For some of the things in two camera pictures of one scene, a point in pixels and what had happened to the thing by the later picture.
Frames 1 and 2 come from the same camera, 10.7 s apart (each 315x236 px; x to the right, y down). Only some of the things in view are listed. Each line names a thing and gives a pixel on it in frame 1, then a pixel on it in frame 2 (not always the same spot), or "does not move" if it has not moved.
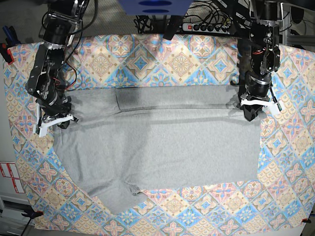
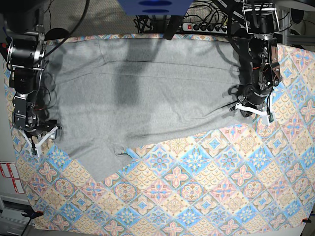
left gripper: [54, 104] to [42, 129]
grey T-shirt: [119, 141] to [110, 95]
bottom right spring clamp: [306, 220] does not move
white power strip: [205, 28] does not move
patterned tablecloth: [284, 195] does not move
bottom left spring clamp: [32, 214] does not move
